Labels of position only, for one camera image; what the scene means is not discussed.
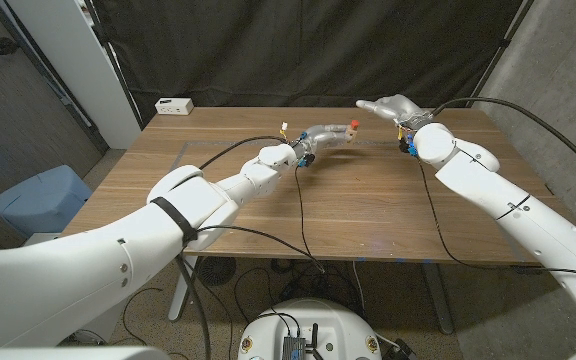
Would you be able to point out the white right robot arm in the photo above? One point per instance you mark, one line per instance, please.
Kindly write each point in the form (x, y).
(508, 200)

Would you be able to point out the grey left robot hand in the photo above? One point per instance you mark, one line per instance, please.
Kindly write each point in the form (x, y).
(323, 137)

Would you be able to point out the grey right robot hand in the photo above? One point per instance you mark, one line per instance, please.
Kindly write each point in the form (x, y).
(398, 110)

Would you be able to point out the wooden block with holes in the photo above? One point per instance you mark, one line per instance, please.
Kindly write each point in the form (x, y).
(351, 134)

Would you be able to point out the black backdrop stand pole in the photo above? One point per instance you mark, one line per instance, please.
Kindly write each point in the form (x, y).
(500, 50)
(113, 60)

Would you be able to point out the white table leg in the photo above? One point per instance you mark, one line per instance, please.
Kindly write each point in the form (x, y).
(180, 295)

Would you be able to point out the grey table leg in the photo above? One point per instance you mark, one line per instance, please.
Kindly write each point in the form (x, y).
(438, 300)

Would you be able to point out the white power strip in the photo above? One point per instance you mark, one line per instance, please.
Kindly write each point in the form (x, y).
(174, 106)

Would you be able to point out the large wooden panel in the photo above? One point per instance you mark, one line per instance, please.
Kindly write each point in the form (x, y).
(218, 143)

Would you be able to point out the grey electronics box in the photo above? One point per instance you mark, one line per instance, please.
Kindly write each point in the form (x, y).
(293, 348)

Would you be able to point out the blue plastic bin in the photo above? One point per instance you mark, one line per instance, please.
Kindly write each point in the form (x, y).
(38, 200)

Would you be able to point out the black backdrop curtain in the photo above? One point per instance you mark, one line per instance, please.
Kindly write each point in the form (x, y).
(308, 50)

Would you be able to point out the round black fan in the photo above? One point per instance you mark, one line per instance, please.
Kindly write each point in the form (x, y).
(216, 271)

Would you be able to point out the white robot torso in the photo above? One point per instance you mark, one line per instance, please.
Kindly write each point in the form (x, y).
(313, 315)

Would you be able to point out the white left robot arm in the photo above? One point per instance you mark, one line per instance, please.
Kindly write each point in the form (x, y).
(178, 225)

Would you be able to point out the red screw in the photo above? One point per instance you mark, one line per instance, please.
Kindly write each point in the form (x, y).
(354, 123)

